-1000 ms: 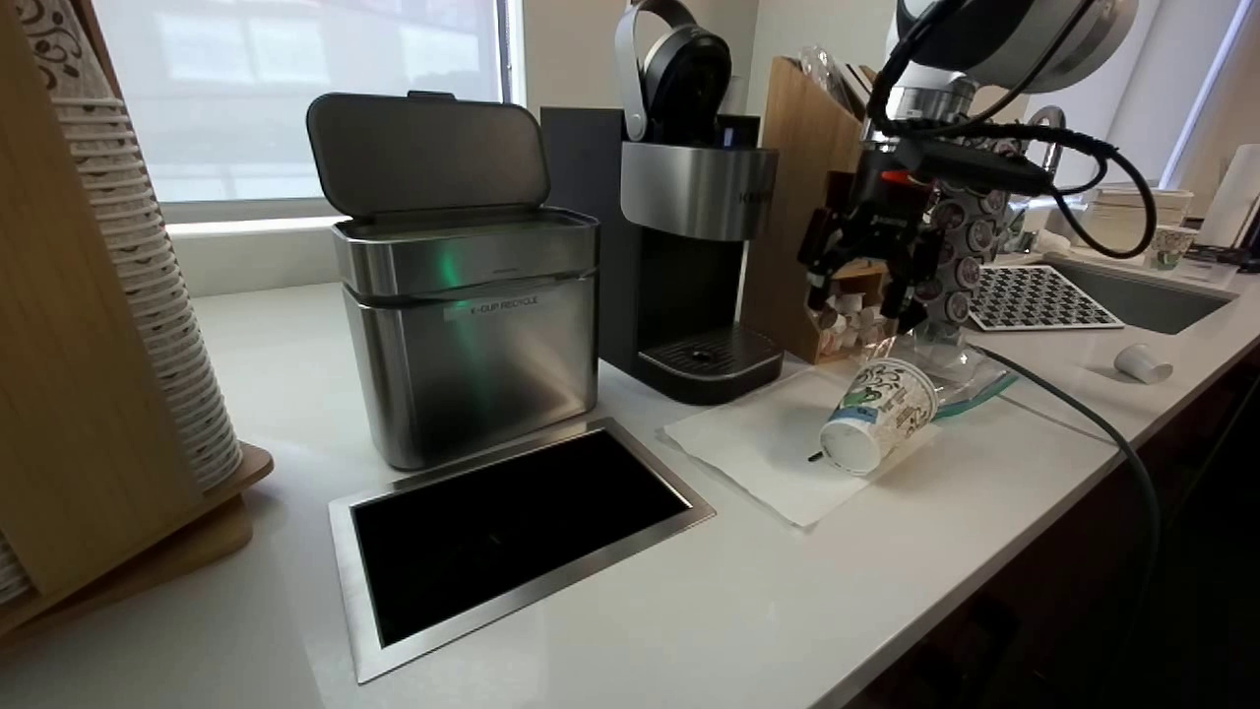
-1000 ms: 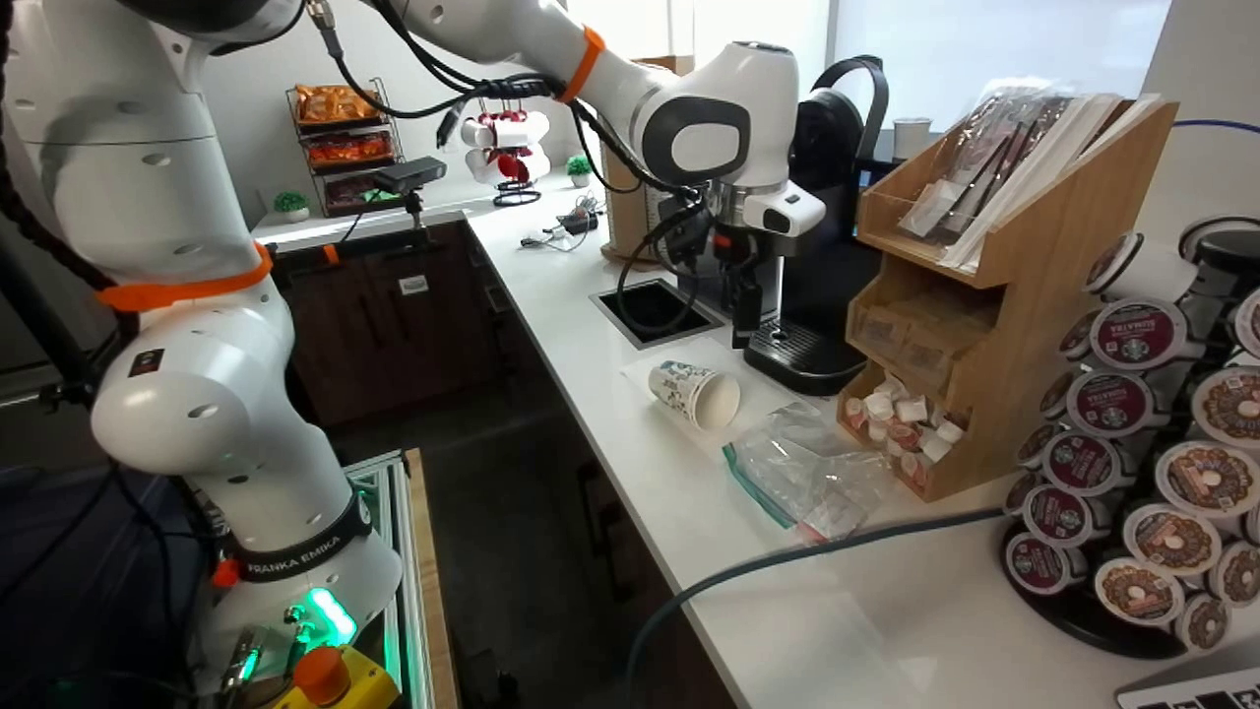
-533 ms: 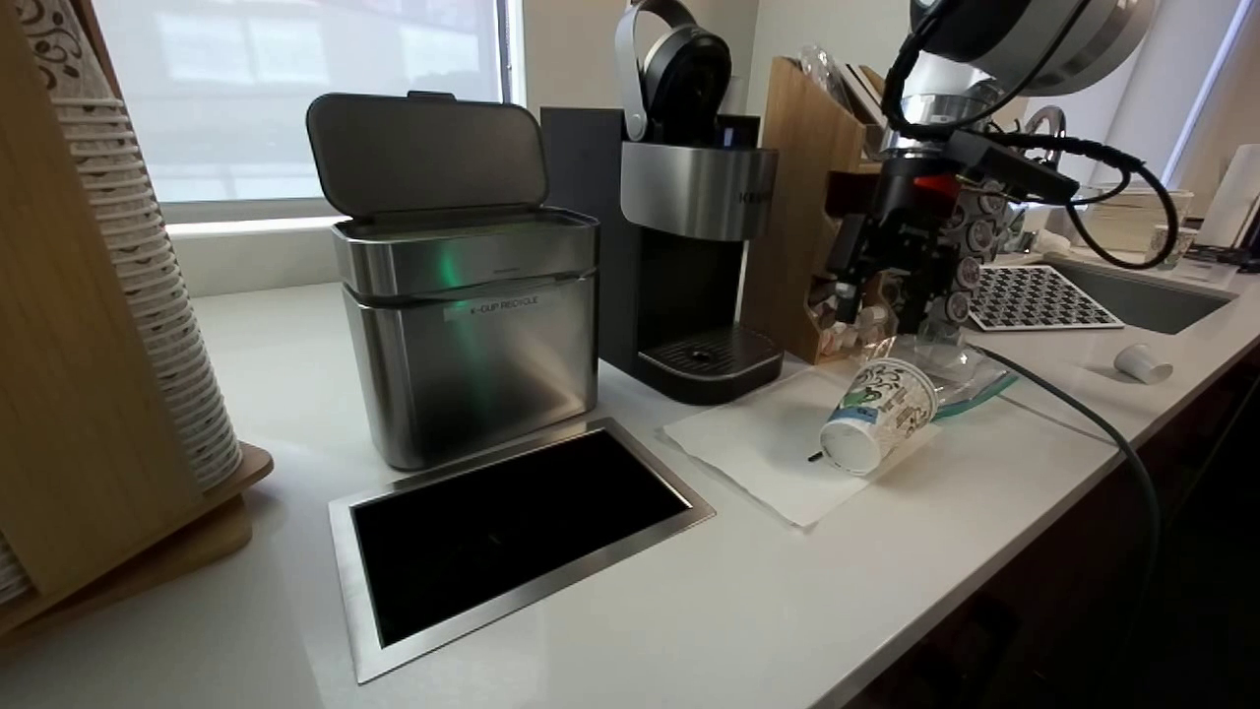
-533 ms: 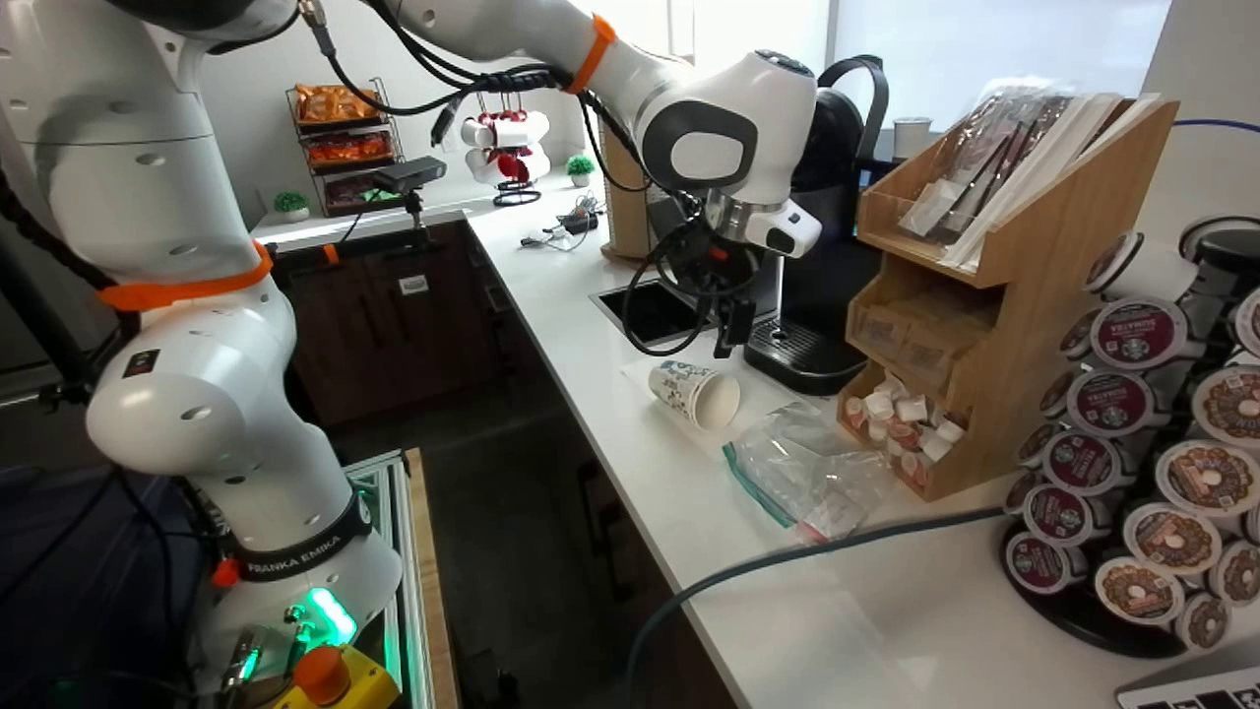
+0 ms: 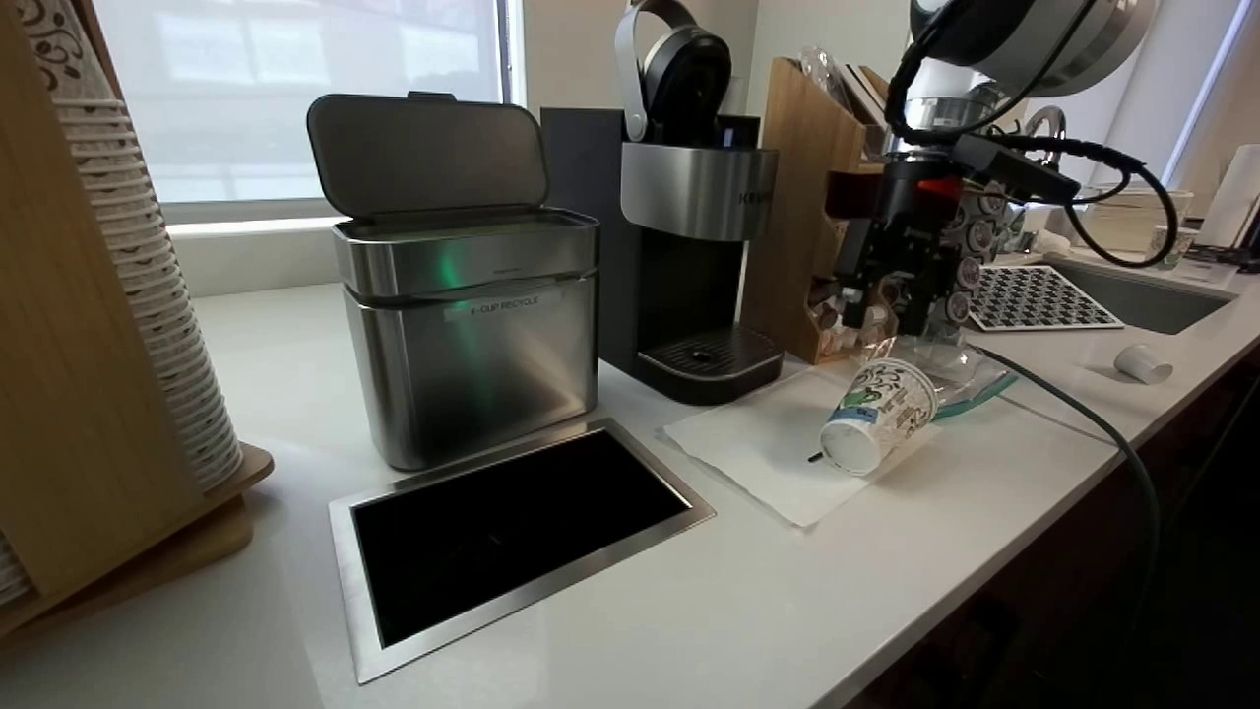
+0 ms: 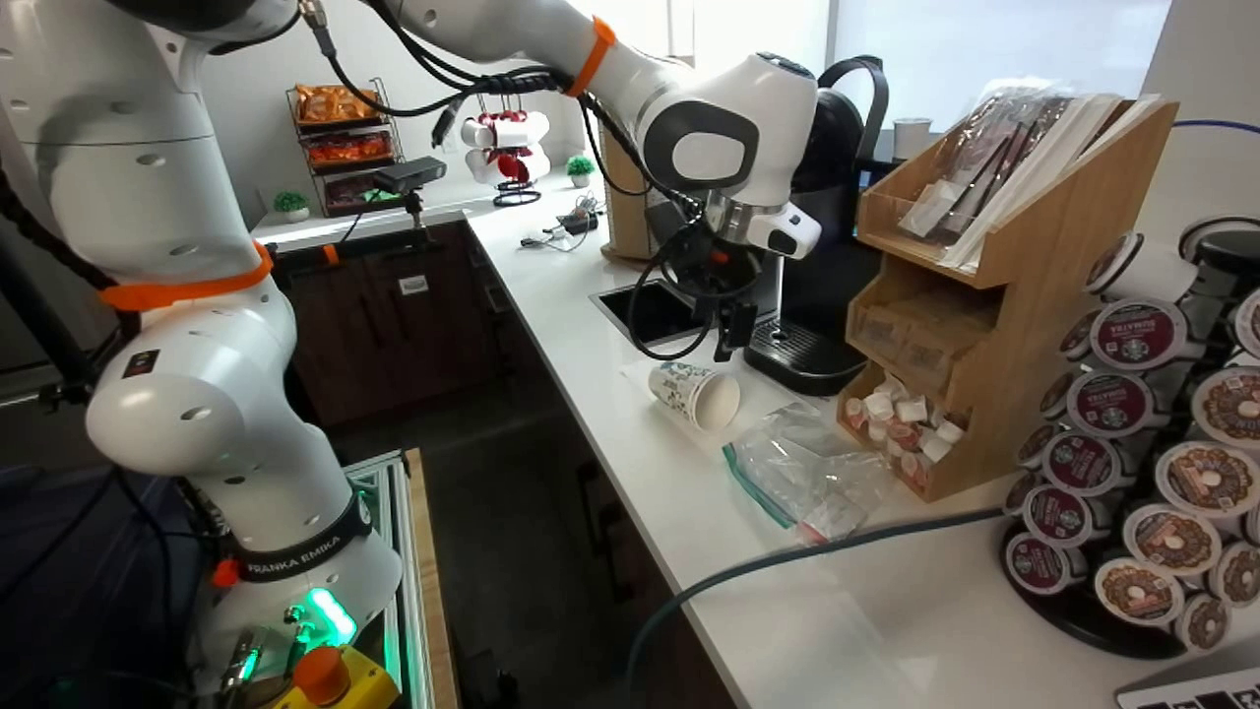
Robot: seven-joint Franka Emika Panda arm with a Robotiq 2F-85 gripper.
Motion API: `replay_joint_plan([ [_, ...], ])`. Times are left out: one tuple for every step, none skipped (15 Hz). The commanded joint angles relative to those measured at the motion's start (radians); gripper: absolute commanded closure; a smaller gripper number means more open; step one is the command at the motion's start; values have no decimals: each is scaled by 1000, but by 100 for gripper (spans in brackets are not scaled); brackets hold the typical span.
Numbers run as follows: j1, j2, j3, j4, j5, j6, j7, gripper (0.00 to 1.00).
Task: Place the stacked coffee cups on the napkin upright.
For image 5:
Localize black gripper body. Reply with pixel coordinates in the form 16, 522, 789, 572
822, 149, 983, 292

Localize printed paper coffee cups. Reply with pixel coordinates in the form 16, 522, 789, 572
818, 355, 941, 482

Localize white paper napkin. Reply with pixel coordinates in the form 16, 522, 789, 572
662, 371, 923, 532

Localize black silver coffee machine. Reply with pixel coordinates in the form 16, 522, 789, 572
535, 0, 789, 409

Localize clear zip plastic bag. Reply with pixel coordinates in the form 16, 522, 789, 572
901, 333, 1021, 425

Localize wooden knife block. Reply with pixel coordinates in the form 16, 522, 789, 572
739, 52, 923, 367

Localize paper packets stack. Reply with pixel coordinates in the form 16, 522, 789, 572
798, 52, 910, 136

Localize chrome faucet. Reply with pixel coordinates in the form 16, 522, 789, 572
1021, 106, 1073, 148

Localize small white cylinder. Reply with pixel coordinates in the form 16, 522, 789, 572
1116, 345, 1178, 388

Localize steel sink basin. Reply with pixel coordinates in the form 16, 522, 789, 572
1048, 249, 1245, 341

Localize dark counter base cabinet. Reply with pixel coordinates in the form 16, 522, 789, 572
838, 347, 1260, 709

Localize stainless steel trash bin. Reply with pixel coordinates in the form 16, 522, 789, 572
302, 87, 604, 472

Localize steel framed counter opening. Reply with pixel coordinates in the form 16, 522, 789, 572
328, 416, 714, 690

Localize bright window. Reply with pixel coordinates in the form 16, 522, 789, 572
90, 0, 529, 221

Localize tall paper cup stack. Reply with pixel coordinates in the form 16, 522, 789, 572
11, 0, 247, 497

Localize wooden cup dispenser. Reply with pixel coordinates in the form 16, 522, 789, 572
0, 0, 279, 641

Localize dark power cable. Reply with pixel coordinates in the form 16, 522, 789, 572
961, 345, 1166, 607

